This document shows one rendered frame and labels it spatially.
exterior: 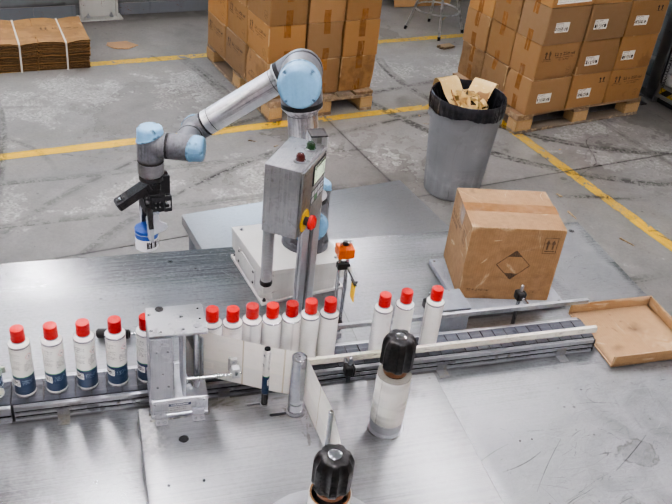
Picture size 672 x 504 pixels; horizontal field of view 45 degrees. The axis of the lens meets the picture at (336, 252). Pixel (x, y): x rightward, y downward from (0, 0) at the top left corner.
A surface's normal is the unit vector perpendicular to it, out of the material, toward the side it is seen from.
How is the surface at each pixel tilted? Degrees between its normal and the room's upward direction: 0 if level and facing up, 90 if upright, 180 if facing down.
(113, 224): 0
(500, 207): 0
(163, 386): 90
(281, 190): 90
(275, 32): 88
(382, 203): 0
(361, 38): 90
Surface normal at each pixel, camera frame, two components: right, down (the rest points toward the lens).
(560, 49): 0.47, 0.49
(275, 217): -0.33, 0.50
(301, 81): -0.03, 0.38
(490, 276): 0.07, 0.56
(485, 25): -0.85, 0.19
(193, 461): 0.10, -0.83
